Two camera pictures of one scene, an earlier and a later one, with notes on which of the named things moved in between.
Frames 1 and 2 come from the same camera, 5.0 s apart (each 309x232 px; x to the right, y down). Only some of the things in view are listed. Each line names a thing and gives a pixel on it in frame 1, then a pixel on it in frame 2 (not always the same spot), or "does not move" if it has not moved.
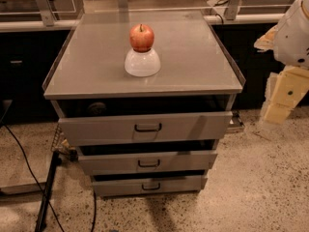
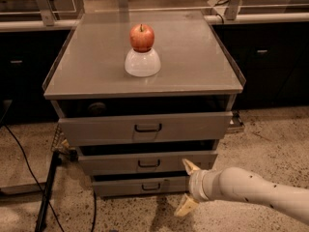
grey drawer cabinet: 144,96 does not move
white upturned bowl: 142,64 does not move
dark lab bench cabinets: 26,58 does not move
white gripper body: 292,38 → 195,184
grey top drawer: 143,121 does not move
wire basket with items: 61,145 does not move
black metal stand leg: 41,225 does not move
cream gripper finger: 273,112 → 185,207
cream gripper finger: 266,42 → 189,166
